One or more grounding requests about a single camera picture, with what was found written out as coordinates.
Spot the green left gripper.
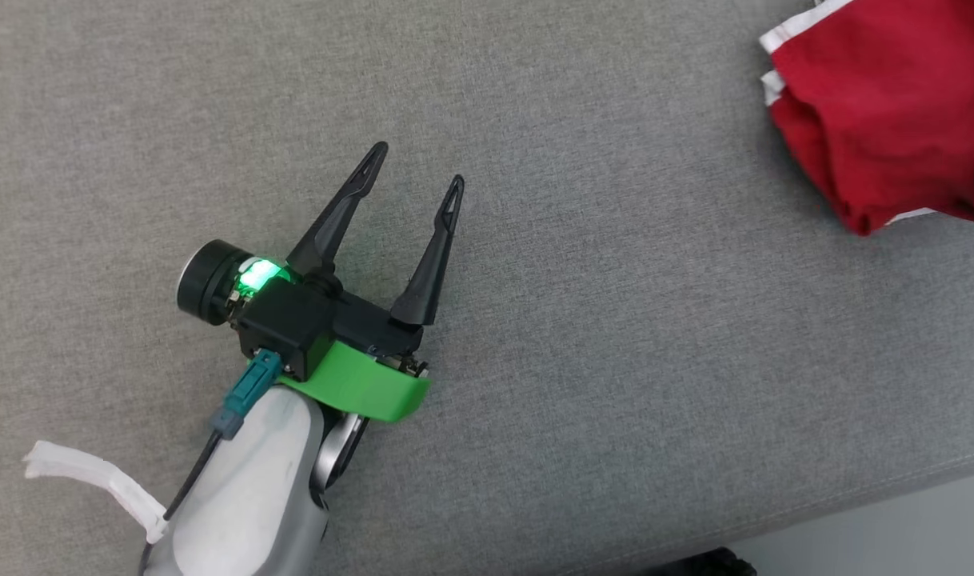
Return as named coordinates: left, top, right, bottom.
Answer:
left=177, top=142, right=465, bottom=423

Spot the red jersey with white sleeves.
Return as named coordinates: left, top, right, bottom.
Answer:
left=759, top=0, right=974, bottom=238

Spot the black cable with teal plug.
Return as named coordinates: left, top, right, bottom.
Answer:
left=139, top=348, right=284, bottom=576

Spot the white strap on left arm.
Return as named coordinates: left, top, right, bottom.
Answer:
left=23, top=440, right=170, bottom=545

